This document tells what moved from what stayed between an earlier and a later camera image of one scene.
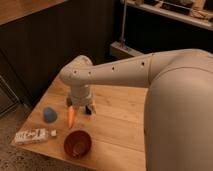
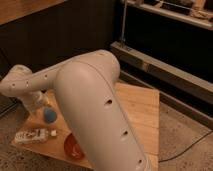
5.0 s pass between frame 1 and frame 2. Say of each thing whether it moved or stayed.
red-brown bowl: stayed
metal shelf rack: stayed
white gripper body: moved
